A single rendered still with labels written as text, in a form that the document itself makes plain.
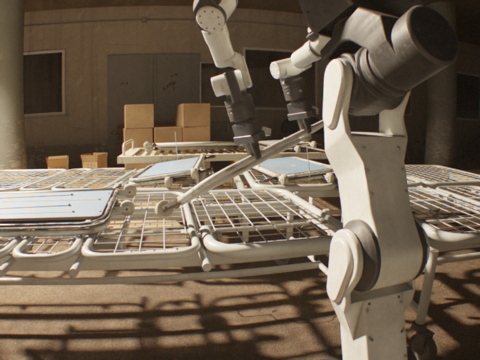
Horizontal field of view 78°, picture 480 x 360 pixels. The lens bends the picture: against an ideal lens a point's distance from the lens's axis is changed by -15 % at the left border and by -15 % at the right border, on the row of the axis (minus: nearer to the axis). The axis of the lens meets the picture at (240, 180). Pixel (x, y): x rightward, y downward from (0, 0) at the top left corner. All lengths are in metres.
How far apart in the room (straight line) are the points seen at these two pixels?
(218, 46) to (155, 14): 6.59
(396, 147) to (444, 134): 6.45
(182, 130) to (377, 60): 4.35
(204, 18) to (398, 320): 0.85
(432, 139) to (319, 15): 6.53
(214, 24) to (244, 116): 0.31
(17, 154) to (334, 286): 5.32
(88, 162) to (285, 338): 4.37
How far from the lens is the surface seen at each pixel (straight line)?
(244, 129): 1.10
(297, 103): 1.31
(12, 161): 5.67
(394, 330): 0.78
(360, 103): 0.70
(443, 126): 7.17
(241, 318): 1.63
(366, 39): 0.66
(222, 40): 1.01
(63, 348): 1.56
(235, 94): 1.05
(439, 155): 7.19
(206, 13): 0.93
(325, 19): 0.77
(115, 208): 1.47
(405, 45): 0.59
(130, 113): 4.79
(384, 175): 0.70
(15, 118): 5.68
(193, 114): 4.88
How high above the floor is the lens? 0.88
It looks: 10 degrees down
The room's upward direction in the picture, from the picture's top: straight up
